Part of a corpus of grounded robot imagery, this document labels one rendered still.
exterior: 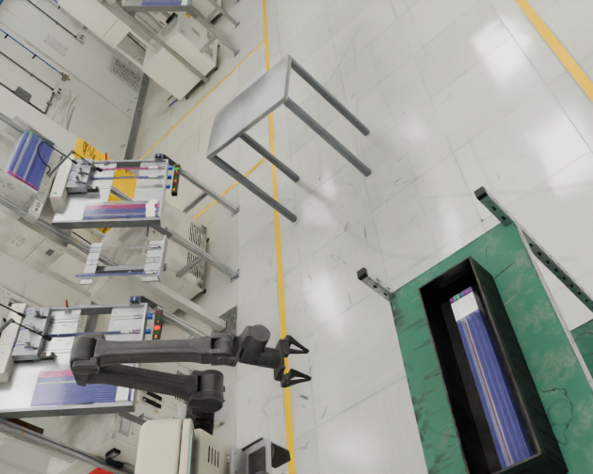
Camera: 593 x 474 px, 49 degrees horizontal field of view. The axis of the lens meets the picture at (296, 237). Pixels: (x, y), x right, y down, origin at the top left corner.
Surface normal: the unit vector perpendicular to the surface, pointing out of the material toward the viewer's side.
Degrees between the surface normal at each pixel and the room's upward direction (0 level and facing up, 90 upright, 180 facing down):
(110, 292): 90
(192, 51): 90
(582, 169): 0
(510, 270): 0
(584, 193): 0
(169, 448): 43
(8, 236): 90
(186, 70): 90
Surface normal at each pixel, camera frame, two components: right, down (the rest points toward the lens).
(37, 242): 0.06, 0.67
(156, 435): -0.02, -0.74
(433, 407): -0.69, -0.51
